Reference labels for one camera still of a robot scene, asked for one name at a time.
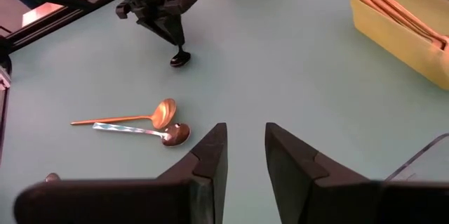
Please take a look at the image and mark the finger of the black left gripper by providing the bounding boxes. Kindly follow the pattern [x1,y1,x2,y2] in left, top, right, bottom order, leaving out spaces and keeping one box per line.
[136,15,180,46]
[163,12,187,47]

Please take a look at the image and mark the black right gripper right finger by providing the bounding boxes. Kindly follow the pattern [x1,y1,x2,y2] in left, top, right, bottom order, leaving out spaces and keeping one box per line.
[264,121,449,224]

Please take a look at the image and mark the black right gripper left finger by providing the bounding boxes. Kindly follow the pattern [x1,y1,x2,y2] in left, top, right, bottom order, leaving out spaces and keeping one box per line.
[13,122,229,224]

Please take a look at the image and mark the dark steel spoons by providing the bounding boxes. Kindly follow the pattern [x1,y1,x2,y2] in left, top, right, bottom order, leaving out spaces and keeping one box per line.
[170,44,192,68]

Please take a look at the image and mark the white-handled steel spoon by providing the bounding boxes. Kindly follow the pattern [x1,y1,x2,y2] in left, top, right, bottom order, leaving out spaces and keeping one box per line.
[92,121,192,147]

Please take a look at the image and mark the green table mat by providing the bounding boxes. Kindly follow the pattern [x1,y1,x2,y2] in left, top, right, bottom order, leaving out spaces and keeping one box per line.
[0,0,449,224]

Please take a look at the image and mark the clear plastic bin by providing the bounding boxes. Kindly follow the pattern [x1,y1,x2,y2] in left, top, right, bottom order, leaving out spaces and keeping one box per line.
[384,132,449,183]

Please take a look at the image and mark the yellow plastic bin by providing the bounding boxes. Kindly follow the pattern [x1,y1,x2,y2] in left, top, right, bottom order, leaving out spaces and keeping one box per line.
[349,0,449,91]

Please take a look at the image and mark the black aluminium table frame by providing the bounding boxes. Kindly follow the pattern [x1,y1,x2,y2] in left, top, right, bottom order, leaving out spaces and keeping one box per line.
[0,0,127,169]

